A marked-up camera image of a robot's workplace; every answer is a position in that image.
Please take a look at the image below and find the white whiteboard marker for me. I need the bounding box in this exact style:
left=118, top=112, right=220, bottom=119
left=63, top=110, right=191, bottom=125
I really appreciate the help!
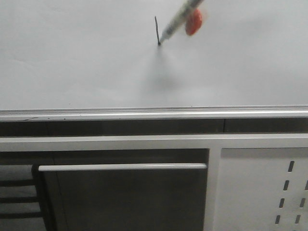
left=159, top=0, right=204, bottom=45

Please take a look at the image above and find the red round magnet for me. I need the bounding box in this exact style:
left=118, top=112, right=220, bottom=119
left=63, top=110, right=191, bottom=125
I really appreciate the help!
left=185, top=8, right=208, bottom=36

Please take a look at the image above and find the white whiteboard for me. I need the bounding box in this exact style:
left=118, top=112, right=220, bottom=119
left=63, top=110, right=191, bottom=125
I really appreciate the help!
left=0, top=0, right=308, bottom=110

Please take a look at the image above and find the aluminium whiteboard tray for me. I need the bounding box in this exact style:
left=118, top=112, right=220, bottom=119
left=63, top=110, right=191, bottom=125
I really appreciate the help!
left=0, top=105, right=308, bottom=122

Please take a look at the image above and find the black drawn line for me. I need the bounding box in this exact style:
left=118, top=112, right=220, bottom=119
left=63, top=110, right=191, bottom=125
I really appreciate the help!
left=154, top=16, right=161, bottom=46

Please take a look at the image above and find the white perforated metal panel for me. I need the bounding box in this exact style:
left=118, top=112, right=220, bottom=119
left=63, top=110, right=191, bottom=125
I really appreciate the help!
left=214, top=148, right=308, bottom=231

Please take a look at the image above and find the dark slatted chair back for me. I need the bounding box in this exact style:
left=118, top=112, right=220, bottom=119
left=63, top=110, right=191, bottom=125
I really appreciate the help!
left=0, top=165, right=46, bottom=231

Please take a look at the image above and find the white metal frame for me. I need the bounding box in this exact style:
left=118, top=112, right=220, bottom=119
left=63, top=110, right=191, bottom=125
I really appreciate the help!
left=0, top=134, right=308, bottom=231

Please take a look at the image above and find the grey panel with white rail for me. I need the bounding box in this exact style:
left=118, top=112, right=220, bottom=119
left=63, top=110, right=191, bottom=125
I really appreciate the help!
left=38, top=163, right=207, bottom=231

